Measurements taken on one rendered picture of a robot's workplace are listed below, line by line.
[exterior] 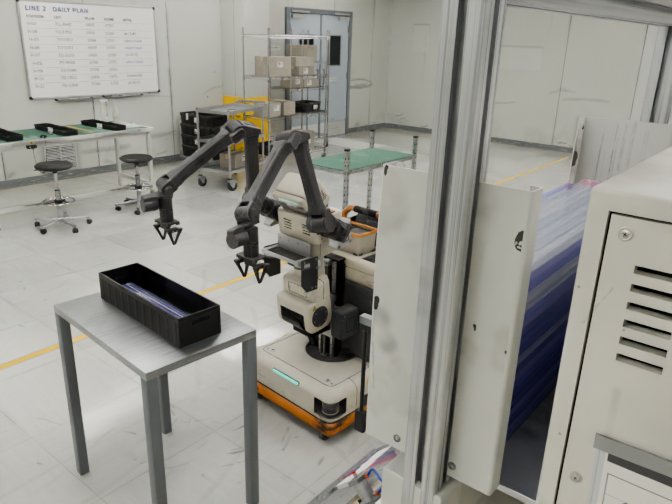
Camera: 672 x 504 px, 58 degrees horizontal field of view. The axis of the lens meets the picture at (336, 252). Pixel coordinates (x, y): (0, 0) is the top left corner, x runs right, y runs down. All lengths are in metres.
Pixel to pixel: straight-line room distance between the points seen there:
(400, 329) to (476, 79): 0.27
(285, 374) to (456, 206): 2.53
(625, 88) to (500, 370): 10.59
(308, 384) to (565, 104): 9.14
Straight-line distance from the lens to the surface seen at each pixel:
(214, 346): 2.16
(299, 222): 2.72
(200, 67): 9.46
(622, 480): 0.63
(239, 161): 7.76
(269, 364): 3.10
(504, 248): 0.56
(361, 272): 2.89
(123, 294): 2.43
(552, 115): 11.50
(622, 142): 1.14
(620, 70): 11.15
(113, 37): 8.63
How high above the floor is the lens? 1.83
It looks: 20 degrees down
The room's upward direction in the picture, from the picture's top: 2 degrees clockwise
